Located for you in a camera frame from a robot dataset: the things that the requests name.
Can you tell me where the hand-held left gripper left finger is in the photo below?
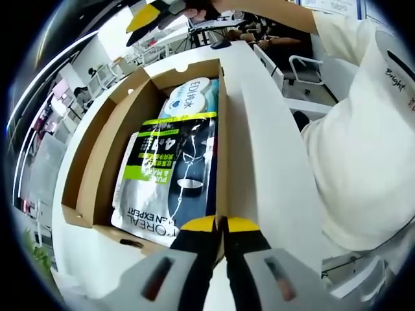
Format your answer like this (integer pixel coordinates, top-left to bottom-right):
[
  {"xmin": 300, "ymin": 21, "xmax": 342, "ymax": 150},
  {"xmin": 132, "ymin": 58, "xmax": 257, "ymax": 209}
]
[{"xmin": 87, "ymin": 214, "xmax": 225, "ymax": 311}]

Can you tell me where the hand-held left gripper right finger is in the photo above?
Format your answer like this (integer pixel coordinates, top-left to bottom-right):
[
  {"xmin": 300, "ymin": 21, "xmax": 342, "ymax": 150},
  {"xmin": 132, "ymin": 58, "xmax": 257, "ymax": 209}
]
[{"xmin": 223, "ymin": 216, "xmax": 338, "ymax": 311}]

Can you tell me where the brown cardboard shoe box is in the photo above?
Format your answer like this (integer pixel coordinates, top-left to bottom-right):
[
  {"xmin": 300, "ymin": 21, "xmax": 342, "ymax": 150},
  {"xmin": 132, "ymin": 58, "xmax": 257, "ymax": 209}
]
[{"xmin": 60, "ymin": 57, "xmax": 228, "ymax": 260}]

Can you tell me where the person's right hand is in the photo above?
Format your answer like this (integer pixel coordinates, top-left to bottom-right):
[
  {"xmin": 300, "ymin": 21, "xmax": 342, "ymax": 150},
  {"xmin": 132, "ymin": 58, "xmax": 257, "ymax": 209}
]
[{"xmin": 184, "ymin": 0, "xmax": 237, "ymax": 22}]

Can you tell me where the grey laptop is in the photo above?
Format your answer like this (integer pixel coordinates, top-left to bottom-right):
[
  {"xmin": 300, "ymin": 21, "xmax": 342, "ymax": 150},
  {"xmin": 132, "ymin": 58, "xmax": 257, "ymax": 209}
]
[{"xmin": 187, "ymin": 12, "xmax": 215, "ymax": 30}]

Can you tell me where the pink display screen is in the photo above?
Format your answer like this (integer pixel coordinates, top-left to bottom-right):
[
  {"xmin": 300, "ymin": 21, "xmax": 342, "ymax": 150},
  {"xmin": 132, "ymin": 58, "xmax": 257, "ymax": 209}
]
[{"xmin": 51, "ymin": 80, "xmax": 68, "ymax": 102}]

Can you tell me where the green potted plant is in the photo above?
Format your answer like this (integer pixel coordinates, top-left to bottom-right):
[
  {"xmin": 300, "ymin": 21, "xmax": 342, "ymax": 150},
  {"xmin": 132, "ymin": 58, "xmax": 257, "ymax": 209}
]
[{"xmin": 21, "ymin": 226, "xmax": 54, "ymax": 282}]

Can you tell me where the white office chair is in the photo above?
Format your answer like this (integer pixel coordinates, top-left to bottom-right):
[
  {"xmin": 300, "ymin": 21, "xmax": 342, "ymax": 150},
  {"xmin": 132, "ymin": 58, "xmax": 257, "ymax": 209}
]
[{"xmin": 281, "ymin": 54, "xmax": 325, "ymax": 98}]

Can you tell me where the dark rounded object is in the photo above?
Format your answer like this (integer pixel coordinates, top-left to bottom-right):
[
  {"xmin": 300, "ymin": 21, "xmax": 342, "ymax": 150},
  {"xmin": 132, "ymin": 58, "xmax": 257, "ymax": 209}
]
[{"xmin": 291, "ymin": 109, "xmax": 311, "ymax": 133}]

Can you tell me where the white desk partition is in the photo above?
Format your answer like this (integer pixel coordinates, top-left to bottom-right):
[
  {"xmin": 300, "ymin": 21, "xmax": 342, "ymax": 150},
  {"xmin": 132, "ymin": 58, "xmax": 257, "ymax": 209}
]
[{"xmin": 30, "ymin": 132, "xmax": 71, "ymax": 211}]

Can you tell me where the white chest device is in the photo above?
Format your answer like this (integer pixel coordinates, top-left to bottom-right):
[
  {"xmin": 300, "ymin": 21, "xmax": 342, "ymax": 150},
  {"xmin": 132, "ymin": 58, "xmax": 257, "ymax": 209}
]
[{"xmin": 375, "ymin": 27, "xmax": 415, "ymax": 78}]

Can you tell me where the black device cable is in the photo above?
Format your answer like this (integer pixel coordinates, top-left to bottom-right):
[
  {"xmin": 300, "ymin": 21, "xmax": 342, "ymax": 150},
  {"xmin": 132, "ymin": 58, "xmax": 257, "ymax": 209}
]
[{"xmin": 320, "ymin": 223, "xmax": 415, "ymax": 279}]

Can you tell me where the wall poster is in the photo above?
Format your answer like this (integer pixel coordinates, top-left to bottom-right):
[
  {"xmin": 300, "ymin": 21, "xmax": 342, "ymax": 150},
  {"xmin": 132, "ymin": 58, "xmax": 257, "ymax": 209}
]
[{"xmin": 300, "ymin": 0, "xmax": 359, "ymax": 16}]

